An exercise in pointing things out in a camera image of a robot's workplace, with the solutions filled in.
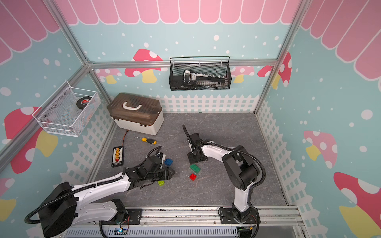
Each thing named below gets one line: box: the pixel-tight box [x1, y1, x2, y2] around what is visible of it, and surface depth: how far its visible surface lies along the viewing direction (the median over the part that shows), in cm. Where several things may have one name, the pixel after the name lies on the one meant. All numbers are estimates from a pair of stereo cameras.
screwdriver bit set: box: [183, 69, 226, 86], surface depth 91 cm
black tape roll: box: [76, 96, 93, 110], surface depth 81 cm
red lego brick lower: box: [189, 173, 197, 181], surface depth 88 cm
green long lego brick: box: [189, 164, 201, 174], surface depth 91 cm
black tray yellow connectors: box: [111, 145, 125, 168], surface depth 96 cm
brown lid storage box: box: [107, 92, 165, 136], surface depth 99 cm
